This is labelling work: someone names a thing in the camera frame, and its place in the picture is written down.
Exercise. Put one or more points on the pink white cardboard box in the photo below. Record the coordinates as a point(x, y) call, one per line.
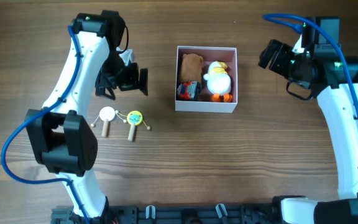
point(209, 54)

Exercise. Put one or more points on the red toy fire truck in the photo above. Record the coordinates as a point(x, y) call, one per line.
point(189, 91)

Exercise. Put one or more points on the yellow cat rattle drum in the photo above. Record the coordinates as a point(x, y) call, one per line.
point(134, 118)

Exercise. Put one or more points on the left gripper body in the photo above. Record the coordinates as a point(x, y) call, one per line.
point(115, 74)

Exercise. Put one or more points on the white yellow plush duck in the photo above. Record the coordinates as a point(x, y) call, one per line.
point(218, 82)

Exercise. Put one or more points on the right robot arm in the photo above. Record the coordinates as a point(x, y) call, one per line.
point(316, 62)

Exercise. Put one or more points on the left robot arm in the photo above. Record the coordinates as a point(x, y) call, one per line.
point(60, 137)

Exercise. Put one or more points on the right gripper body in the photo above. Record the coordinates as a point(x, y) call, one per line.
point(281, 61)

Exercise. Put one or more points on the brown plush bear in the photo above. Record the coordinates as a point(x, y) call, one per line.
point(191, 68)

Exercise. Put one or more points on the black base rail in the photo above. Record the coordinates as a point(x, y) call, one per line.
point(220, 213)

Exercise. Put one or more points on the white wooden rattle drum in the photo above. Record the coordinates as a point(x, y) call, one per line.
point(106, 115)

